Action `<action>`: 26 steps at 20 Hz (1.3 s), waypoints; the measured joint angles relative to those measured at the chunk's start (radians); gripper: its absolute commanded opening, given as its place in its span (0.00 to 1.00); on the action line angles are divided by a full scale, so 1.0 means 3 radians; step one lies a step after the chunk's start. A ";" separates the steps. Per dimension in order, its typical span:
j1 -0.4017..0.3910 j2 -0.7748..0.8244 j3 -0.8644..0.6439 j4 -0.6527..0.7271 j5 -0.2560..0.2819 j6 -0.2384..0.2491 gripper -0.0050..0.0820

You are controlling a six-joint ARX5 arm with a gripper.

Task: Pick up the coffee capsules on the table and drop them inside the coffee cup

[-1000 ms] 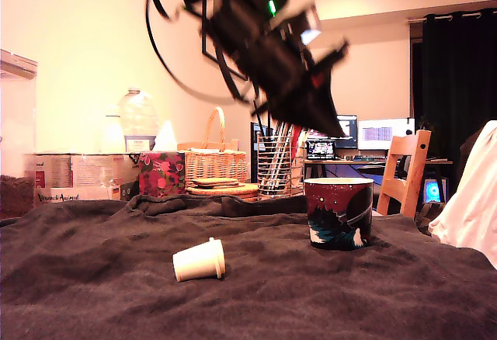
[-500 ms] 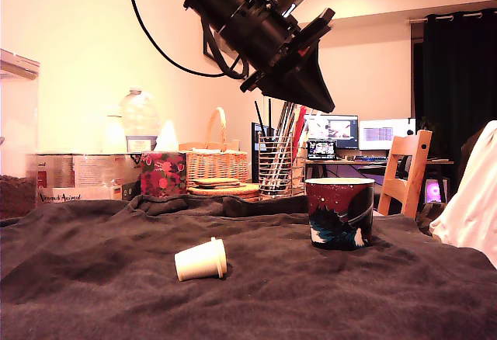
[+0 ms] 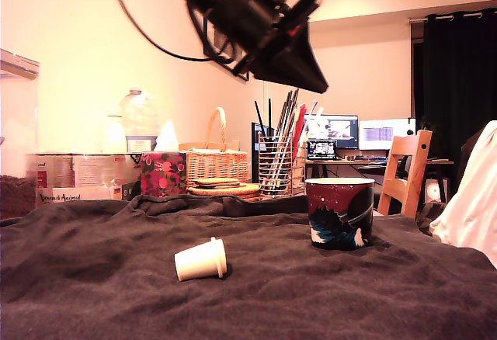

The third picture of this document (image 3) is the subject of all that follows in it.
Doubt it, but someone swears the white coffee capsule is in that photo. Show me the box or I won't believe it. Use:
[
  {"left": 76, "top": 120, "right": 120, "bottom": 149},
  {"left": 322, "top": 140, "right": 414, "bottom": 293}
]
[{"left": 173, "top": 237, "right": 228, "bottom": 282}]

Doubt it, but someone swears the dark long chopstick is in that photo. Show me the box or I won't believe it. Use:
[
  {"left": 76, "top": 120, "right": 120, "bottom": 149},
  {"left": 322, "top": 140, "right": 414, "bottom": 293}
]
[
  {"left": 283, "top": 88, "right": 301, "bottom": 139},
  {"left": 275, "top": 90, "right": 294, "bottom": 139}
]

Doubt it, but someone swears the red kitchen utensil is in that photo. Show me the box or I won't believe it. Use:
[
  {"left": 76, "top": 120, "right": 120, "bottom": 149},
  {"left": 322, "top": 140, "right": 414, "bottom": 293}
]
[{"left": 295, "top": 102, "right": 309, "bottom": 149}]

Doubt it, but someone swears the cream wooden spatula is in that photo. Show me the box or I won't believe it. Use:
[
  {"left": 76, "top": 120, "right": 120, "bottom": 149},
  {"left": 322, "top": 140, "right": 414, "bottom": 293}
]
[{"left": 290, "top": 106, "right": 304, "bottom": 151}]

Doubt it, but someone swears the small tablet screen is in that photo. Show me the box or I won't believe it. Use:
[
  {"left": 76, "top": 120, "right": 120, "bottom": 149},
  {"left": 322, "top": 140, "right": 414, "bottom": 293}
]
[{"left": 307, "top": 140, "right": 339, "bottom": 161}]

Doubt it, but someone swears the black computer monitor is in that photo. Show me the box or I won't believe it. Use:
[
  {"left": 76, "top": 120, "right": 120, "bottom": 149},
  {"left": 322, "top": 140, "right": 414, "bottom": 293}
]
[{"left": 251, "top": 121, "right": 269, "bottom": 184}]

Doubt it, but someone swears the wooden desk with black legs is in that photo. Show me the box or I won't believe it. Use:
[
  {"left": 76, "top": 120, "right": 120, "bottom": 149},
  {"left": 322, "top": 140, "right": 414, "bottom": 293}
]
[{"left": 305, "top": 157, "right": 455, "bottom": 203}]

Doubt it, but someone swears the round cork trivet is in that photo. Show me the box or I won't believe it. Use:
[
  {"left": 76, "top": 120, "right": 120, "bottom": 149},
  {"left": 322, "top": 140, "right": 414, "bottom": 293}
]
[
  {"left": 189, "top": 193, "right": 261, "bottom": 203},
  {"left": 187, "top": 183, "right": 261, "bottom": 196}
]

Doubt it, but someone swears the wooden chair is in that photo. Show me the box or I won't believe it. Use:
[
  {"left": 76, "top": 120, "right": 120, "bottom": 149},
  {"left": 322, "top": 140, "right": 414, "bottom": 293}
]
[{"left": 377, "top": 129, "right": 433, "bottom": 219}]

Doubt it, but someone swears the square cork coaster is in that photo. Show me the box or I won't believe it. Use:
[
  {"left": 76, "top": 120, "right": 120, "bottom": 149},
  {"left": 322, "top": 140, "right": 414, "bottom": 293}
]
[
  {"left": 191, "top": 177, "right": 241, "bottom": 186},
  {"left": 193, "top": 182, "right": 242, "bottom": 190}
]

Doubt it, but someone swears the white paper tissue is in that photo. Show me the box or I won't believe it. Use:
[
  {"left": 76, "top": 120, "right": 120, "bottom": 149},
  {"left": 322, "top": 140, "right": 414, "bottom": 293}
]
[{"left": 154, "top": 120, "right": 180, "bottom": 151}]

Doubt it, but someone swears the large clear water bottle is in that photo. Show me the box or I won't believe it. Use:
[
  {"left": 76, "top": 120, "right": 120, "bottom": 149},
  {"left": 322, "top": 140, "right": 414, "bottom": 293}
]
[{"left": 120, "top": 87, "right": 162, "bottom": 153}]

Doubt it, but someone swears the dark red printed mug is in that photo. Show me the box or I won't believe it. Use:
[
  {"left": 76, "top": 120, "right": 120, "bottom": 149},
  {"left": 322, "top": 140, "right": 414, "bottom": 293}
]
[{"left": 304, "top": 177, "right": 376, "bottom": 251}]

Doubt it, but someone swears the dark curtain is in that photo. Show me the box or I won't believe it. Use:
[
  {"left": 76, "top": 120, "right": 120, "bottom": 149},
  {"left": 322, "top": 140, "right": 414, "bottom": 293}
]
[{"left": 412, "top": 8, "right": 497, "bottom": 201}]

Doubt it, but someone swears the floral tissue box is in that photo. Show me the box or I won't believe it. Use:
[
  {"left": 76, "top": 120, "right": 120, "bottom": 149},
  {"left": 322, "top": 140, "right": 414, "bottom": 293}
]
[{"left": 139, "top": 151, "right": 188, "bottom": 197}]

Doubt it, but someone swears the white curtain rod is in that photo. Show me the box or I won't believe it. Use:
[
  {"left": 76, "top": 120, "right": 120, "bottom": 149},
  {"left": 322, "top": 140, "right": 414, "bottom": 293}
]
[{"left": 407, "top": 10, "right": 497, "bottom": 23}]

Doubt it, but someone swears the white plastic bottle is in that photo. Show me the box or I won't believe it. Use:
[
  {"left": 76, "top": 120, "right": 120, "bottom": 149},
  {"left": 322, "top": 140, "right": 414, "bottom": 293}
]
[{"left": 101, "top": 106, "right": 128, "bottom": 154}]

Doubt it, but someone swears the computer case with lit fan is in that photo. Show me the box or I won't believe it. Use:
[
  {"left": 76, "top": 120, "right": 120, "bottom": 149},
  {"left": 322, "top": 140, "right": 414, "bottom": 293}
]
[{"left": 422, "top": 178, "right": 450, "bottom": 204}]

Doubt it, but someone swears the white cloth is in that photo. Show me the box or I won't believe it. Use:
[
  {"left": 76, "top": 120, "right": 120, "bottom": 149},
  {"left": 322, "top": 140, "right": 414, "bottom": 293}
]
[{"left": 429, "top": 120, "right": 497, "bottom": 271}]

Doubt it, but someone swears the white pet food carton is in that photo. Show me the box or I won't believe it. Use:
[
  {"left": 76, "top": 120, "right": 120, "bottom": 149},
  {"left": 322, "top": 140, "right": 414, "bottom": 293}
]
[{"left": 25, "top": 153, "right": 141, "bottom": 203}]

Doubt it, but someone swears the dark grey knitted cloth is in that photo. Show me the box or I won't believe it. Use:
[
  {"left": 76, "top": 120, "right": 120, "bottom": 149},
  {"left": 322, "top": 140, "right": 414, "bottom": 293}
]
[{"left": 0, "top": 194, "right": 497, "bottom": 340}]

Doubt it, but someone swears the black cable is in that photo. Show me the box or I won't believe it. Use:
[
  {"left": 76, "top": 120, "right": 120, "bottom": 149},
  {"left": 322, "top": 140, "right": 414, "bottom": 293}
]
[
  {"left": 108, "top": 0, "right": 218, "bottom": 63},
  {"left": 188, "top": 4, "right": 244, "bottom": 65}
]

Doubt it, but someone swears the chrome wire utensil rack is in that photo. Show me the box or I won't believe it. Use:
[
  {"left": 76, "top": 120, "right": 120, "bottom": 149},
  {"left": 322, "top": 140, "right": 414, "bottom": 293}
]
[{"left": 258, "top": 132, "right": 307, "bottom": 200}]

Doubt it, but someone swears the wicker basket with handle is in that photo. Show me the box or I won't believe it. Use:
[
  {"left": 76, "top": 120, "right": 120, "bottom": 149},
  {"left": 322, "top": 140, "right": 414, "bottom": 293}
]
[{"left": 178, "top": 106, "right": 250, "bottom": 185}]

